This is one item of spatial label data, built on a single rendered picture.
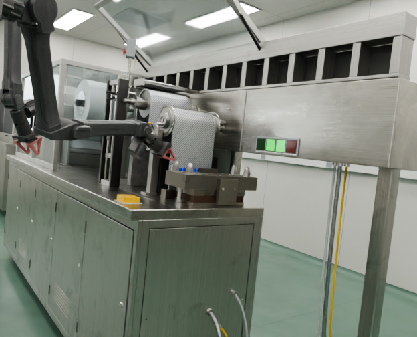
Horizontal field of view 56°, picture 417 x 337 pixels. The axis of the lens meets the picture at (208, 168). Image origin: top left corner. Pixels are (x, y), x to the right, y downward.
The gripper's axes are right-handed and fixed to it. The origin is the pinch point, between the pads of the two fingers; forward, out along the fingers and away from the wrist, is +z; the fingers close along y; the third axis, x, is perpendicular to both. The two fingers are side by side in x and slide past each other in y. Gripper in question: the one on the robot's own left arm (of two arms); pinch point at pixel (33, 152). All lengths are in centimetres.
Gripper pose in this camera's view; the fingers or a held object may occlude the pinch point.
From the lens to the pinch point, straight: 185.9
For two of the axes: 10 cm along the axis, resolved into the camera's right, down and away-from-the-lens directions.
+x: -4.2, 5.0, -7.6
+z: 1.2, 8.6, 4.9
